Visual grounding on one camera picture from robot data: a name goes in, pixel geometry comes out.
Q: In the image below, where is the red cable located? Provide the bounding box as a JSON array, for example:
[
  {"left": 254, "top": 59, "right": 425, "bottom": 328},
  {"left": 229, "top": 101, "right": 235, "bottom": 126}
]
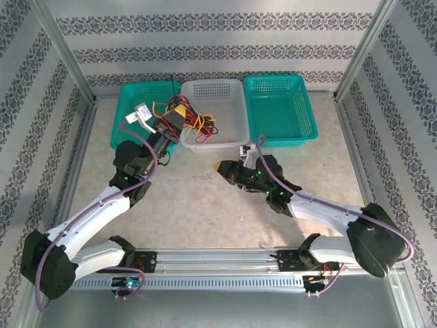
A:
[
  {"left": 184, "top": 114, "right": 219, "bottom": 144},
  {"left": 169, "top": 97, "right": 219, "bottom": 141},
  {"left": 166, "top": 94, "right": 219, "bottom": 137}
]

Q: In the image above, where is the black cable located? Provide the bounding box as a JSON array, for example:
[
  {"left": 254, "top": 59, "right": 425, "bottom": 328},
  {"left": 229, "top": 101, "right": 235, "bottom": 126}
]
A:
[
  {"left": 177, "top": 102, "right": 219, "bottom": 136},
  {"left": 169, "top": 74, "right": 219, "bottom": 136}
]

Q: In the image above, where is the white plastic basket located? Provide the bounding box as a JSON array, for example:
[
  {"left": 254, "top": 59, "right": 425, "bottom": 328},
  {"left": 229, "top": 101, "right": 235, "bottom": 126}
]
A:
[{"left": 180, "top": 78, "right": 251, "bottom": 154}]

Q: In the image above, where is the teal plastic basket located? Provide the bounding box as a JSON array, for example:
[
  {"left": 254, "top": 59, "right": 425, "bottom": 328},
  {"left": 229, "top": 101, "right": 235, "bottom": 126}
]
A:
[
  {"left": 242, "top": 74, "right": 320, "bottom": 148},
  {"left": 109, "top": 81, "right": 182, "bottom": 153}
]

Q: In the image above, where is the grey metal front panel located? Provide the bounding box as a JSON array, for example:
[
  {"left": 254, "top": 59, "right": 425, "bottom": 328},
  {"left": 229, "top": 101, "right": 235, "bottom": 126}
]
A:
[{"left": 33, "top": 288, "right": 416, "bottom": 328}]

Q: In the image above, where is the purple robot arm cable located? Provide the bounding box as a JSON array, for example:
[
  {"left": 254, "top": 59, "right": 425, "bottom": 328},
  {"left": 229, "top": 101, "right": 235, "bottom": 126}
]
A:
[
  {"left": 255, "top": 134, "right": 417, "bottom": 298},
  {"left": 33, "top": 122, "right": 160, "bottom": 312}
]

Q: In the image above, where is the aluminium side rail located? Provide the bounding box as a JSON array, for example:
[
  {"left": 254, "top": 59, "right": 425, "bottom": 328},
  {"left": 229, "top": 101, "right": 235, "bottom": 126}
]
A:
[
  {"left": 334, "top": 94, "right": 400, "bottom": 247},
  {"left": 47, "top": 98, "right": 100, "bottom": 250}
]

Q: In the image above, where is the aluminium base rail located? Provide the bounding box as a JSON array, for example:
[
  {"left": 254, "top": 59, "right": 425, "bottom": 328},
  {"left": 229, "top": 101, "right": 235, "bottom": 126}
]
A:
[{"left": 73, "top": 247, "right": 400, "bottom": 274}]

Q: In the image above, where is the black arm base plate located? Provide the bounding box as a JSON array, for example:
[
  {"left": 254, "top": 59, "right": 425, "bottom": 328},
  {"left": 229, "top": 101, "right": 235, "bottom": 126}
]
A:
[
  {"left": 102, "top": 251, "right": 158, "bottom": 274},
  {"left": 277, "top": 250, "right": 341, "bottom": 274}
]

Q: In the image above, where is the slotted grey cable duct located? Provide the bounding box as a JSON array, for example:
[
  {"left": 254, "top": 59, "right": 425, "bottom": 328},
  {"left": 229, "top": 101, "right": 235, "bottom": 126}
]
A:
[{"left": 70, "top": 274, "right": 307, "bottom": 291}]

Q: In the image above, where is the aluminium frame post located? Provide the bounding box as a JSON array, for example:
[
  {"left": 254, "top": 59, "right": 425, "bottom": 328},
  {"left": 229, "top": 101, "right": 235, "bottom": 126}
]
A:
[
  {"left": 334, "top": 0, "right": 400, "bottom": 102},
  {"left": 29, "top": 0, "right": 98, "bottom": 103}
]

